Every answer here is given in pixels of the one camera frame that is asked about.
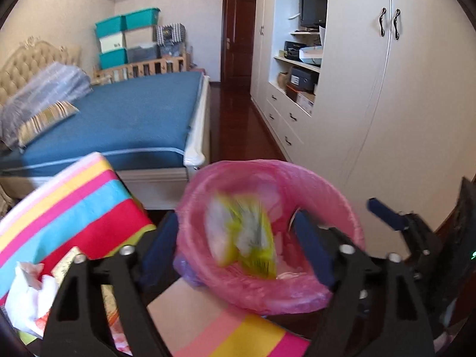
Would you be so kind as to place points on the dark wooden door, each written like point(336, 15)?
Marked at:
point(238, 27)

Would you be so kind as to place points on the teal storage bin right top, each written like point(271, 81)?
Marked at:
point(142, 18)

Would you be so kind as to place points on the striped colourful table cloth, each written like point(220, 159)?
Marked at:
point(87, 207)

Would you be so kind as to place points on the pink trash bag bin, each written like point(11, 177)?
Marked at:
point(283, 188)

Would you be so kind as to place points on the teal storage bin lower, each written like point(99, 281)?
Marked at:
point(113, 58)

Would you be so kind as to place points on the wooden crib rail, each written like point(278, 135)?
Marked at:
point(159, 66)

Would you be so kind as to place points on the grey patterned pillow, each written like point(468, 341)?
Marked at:
point(56, 82)

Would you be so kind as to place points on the bed with blue sheet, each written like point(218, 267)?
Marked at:
point(153, 130)

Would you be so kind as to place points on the yellow green snack wrapper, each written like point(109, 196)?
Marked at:
point(238, 230)

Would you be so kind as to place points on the striped small pillow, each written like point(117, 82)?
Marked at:
point(45, 120)

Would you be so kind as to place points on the black television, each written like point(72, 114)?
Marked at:
point(313, 13)

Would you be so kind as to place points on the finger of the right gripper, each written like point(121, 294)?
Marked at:
point(391, 218)

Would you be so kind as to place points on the white wardrobe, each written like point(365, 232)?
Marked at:
point(394, 110)

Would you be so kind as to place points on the white tissue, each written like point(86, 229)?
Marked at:
point(30, 299)

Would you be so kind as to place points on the beige storage bin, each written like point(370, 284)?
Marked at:
point(140, 37)

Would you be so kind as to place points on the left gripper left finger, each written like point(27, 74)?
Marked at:
point(138, 273)

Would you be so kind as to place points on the beige tufted headboard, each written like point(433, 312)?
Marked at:
point(32, 56)

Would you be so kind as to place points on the black safe box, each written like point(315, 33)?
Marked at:
point(304, 79)

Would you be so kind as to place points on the teal storage bin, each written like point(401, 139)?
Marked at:
point(110, 26)
point(142, 18)
point(113, 58)

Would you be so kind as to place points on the teal storage bin left top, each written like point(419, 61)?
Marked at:
point(110, 26)

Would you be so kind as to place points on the grey storage bin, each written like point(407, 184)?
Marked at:
point(143, 53)

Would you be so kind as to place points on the white storage bin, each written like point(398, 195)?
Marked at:
point(112, 42)

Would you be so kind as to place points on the checkered bag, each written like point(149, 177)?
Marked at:
point(170, 34)

